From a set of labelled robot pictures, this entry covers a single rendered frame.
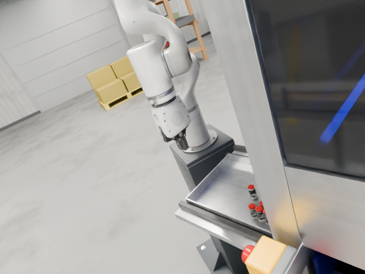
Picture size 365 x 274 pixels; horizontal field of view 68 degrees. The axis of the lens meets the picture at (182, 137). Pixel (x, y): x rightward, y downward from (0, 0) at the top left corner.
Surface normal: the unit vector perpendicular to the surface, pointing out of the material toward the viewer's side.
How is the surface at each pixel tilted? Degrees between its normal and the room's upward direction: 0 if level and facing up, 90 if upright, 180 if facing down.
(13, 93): 90
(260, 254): 0
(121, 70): 90
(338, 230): 90
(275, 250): 0
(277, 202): 90
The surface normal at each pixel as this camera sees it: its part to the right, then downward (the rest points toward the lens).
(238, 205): -0.35, -0.83
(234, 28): -0.65, 0.55
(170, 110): 0.63, 0.10
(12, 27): 0.36, 0.33
